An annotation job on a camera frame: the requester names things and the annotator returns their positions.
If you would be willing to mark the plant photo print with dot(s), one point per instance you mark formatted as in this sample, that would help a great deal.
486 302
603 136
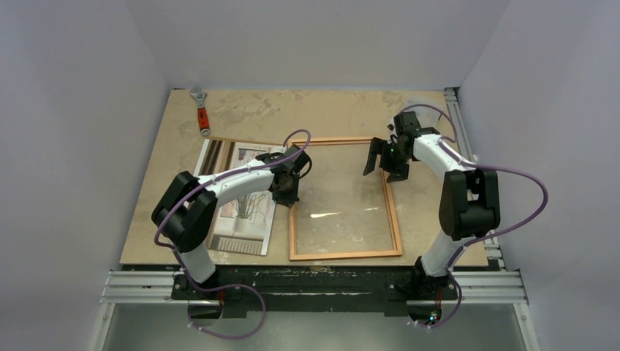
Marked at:
241 226

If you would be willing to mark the clear plastic screw box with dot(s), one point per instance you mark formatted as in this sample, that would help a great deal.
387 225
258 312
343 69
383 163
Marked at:
426 109

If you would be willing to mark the copper wooden picture frame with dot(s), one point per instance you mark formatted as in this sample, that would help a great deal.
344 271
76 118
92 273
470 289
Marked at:
395 213

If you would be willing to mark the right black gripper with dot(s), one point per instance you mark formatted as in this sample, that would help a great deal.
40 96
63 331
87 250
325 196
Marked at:
387 158

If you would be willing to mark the red handled adjustable wrench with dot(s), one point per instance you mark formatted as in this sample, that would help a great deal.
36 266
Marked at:
202 116

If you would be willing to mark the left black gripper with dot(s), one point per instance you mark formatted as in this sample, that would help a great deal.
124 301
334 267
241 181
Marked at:
289 199

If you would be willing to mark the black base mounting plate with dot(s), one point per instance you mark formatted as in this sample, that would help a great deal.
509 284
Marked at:
395 291

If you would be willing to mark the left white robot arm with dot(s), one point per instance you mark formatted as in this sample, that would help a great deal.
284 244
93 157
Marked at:
187 208

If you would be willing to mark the aluminium rail frame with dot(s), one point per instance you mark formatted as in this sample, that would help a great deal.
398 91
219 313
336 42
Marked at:
146 277

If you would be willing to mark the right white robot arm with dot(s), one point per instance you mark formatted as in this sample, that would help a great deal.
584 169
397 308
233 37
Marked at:
469 205

